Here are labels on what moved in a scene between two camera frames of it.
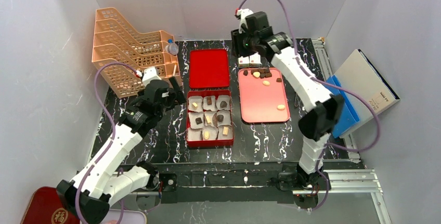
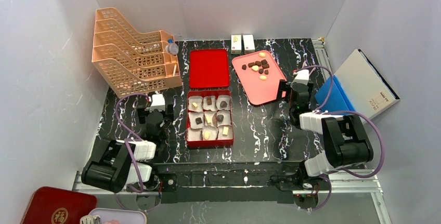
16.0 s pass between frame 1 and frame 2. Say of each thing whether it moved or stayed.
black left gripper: moved
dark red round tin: stayed
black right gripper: moved
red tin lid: stayed
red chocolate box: stayed
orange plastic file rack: stayed
